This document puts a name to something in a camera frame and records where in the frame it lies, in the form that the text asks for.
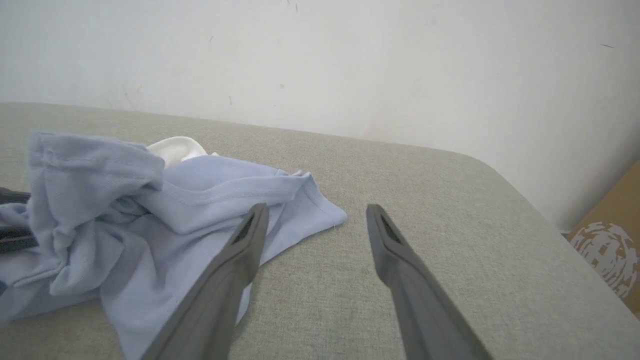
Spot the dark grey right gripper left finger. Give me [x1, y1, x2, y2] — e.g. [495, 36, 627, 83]
[140, 203, 270, 360]

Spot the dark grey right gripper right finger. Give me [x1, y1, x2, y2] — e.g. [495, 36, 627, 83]
[366, 203, 494, 360]

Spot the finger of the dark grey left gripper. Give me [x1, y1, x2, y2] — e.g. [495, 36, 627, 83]
[0, 226, 39, 254]
[0, 187, 32, 205]

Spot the light blue garment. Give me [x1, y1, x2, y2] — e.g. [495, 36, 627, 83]
[0, 131, 348, 360]

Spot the grey fabric sofa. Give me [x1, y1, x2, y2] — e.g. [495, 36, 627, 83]
[0, 102, 640, 360]

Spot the white cloth piece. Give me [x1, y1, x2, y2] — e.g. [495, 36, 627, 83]
[146, 136, 219, 170]

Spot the cardboard box with white swirls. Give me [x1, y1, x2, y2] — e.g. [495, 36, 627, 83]
[567, 160, 640, 317]

